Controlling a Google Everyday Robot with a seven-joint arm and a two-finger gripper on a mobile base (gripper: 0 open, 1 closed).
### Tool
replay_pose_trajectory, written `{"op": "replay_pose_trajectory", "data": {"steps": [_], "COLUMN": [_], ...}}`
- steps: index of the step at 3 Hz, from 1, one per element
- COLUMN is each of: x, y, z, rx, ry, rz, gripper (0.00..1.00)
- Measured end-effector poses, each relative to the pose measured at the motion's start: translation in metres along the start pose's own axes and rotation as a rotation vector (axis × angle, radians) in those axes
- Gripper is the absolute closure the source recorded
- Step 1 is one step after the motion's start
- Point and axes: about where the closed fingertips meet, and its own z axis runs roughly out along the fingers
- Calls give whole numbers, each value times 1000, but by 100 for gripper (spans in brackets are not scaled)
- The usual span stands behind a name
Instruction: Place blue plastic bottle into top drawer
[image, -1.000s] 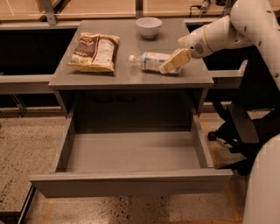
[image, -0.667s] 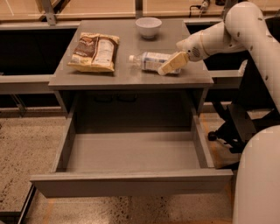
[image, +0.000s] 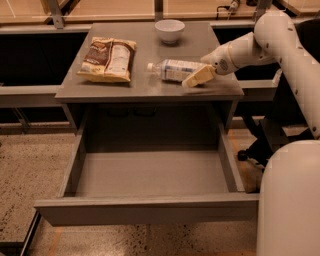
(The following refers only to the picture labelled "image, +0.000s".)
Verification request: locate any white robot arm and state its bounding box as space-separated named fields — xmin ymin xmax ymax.
xmin=201 ymin=11 xmax=320 ymax=256

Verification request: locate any black cable with plug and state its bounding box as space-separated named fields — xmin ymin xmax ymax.
xmin=215 ymin=0 xmax=242 ymax=20

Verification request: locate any open grey top drawer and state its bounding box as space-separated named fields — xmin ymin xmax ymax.
xmin=35 ymin=112 xmax=258 ymax=226

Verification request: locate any grey drawer cabinet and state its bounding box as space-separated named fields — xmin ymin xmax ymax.
xmin=56 ymin=22 xmax=244 ymax=128

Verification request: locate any black rolling chair base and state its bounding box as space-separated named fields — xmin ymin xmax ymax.
xmin=237 ymin=116 xmax=289 ymax=166

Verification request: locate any brown white snack bag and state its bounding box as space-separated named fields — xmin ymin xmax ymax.
xmin=77 ymin=37 xmax=136 ymax=83

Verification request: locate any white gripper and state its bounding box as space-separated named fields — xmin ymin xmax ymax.
xmin=182 ymin=43 xmax=238 ymax=88

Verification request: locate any white ceramic bowl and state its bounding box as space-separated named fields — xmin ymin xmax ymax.
xmin=155 ymin=19 xmax=185 ymax=44

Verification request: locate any clear blue-label plastic bottle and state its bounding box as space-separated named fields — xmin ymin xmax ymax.
xmin=147 ymin=59 xmax=204 ymax=82

